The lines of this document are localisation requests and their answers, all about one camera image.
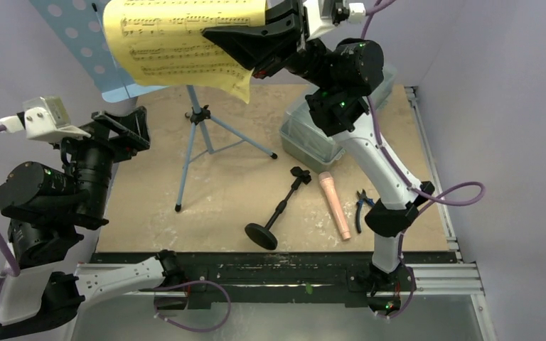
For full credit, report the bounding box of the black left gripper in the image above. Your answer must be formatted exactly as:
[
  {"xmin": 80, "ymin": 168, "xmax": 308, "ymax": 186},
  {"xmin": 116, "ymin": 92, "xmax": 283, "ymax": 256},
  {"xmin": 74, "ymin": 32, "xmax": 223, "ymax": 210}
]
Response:
[{"xmin": 55, "ymin": 104, "xmax": 151, "ymax": 221}]

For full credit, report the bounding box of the yellow sheet music page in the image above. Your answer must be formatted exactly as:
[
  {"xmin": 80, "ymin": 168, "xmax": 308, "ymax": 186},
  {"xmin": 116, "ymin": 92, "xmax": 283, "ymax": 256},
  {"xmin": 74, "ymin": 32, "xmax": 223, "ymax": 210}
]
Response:
[{"xmin": 102, "ymin": 1, "xmax": 267, "ymax": 103}]

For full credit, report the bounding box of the light blue music stand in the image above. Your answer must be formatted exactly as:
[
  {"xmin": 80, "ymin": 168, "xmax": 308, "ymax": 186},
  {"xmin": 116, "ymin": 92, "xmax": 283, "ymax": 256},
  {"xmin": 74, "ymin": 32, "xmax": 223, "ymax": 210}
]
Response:
[{"xmin": 30, "ymin": 0, "xmax": 277, "ymax": 212}]

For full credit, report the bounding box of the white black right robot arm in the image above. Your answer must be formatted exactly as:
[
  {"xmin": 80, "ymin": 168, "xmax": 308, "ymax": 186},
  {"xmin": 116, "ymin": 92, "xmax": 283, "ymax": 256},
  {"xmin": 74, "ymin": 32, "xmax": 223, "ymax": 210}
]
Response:
[{"xmin": 202, "ymin": 1, "xmax": 434, "ymax": 289}]

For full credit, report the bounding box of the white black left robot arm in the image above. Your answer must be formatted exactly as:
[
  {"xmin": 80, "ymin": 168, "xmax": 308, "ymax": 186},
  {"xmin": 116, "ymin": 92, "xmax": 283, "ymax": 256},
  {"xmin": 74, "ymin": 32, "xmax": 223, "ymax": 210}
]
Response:
[{"xmin": 0, "ymin": 104, "xmax": 184, "ymax": 340}]

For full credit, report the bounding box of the clear plastic storage box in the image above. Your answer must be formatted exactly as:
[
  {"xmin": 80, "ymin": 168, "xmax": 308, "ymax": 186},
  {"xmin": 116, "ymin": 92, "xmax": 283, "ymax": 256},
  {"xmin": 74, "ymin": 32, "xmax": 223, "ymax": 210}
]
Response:
[{"xmin": 279, "ymin": 61, "xmax": 397, "ymax": 174}]

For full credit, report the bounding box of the black microphone desk stand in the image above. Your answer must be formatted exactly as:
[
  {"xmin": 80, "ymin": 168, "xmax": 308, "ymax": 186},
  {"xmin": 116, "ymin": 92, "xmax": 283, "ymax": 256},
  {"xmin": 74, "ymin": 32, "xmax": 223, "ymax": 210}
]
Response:
[{"xmin": 244, "ymin": 166, "xmax": 312, "ymax": 251}]

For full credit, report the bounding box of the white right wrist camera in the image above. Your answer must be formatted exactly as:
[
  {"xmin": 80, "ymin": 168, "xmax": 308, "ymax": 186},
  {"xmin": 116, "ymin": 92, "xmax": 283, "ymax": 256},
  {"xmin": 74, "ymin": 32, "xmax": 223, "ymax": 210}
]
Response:
[{"xmin": 303, "ymin": 0, "xmax": 367, "ymax": 41}]

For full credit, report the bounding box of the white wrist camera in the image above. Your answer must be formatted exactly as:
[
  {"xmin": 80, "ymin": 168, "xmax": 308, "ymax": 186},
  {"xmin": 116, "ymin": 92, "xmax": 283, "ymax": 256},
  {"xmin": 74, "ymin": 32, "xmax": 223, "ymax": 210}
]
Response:
[
  {"xmin": 0, "ymin": 96, "xmax": 91, "ymax": 144},
  {"xmin": 303, "ymin": 0, "xmax": 367, "ymax": 41}
]

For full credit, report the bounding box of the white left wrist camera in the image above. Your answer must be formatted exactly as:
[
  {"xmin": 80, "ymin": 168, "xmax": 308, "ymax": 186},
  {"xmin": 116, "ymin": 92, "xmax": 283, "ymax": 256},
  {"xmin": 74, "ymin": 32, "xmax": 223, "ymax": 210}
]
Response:
[{"xmin": 0, "ymin": 96, "xmax": 91, "ymax": 144}]

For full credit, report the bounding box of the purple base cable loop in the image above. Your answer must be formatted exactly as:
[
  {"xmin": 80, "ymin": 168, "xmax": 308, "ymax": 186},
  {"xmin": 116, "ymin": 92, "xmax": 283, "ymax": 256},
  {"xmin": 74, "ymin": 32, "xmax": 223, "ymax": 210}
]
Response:
[{"xmin": 152, "ymin": 280, "xmax": 232, "ymax": 333}]

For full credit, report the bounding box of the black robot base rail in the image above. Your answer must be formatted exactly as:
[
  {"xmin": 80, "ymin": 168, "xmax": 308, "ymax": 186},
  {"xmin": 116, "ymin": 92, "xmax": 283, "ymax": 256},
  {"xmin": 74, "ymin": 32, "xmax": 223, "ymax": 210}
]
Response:
[{"xmin": 89, "ymin": 251, "xmax": 458, "ymax": 312}]

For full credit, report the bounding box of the aluminium frame rail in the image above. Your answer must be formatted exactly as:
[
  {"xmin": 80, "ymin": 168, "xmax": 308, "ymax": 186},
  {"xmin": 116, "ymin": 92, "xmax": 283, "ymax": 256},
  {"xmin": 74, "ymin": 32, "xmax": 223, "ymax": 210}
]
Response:
[{"xmin": 405, "ymin": 86, "xmax": 486, "ymax": 296}]

